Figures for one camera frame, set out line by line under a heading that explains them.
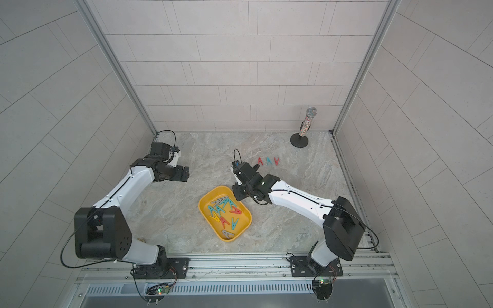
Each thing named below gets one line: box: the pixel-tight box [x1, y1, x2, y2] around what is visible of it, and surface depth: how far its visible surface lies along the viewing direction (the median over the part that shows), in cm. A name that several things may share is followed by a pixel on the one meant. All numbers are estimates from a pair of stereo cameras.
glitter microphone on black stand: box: [290, 106, 318, 149], surface depth 107 cm
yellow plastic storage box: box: [198, 185, 252, 242], surface depth 86 cm
